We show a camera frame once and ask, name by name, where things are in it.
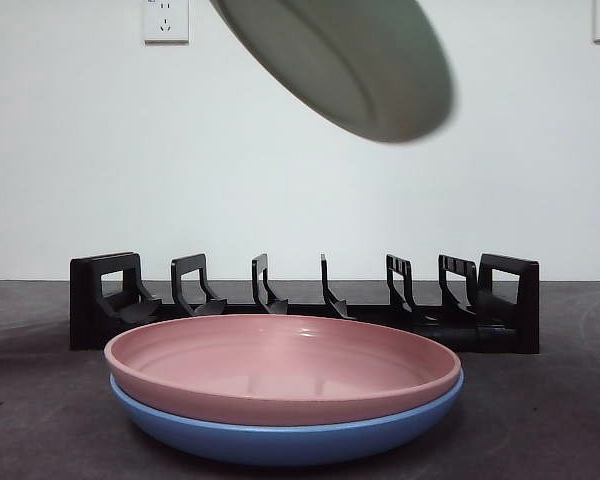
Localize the pink round plate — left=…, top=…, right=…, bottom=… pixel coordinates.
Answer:
left=103, top=314, right=463, bottom=428

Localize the green round plate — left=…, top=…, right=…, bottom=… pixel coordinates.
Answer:
left=209, top=0, right=456, bottom=146

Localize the blue round plate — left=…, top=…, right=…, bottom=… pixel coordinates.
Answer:
left=108, top=372, right=466, bottom=468

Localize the black plastic plate rack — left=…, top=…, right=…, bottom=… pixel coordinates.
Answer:
left=69, top=251, right=541, bottom=355

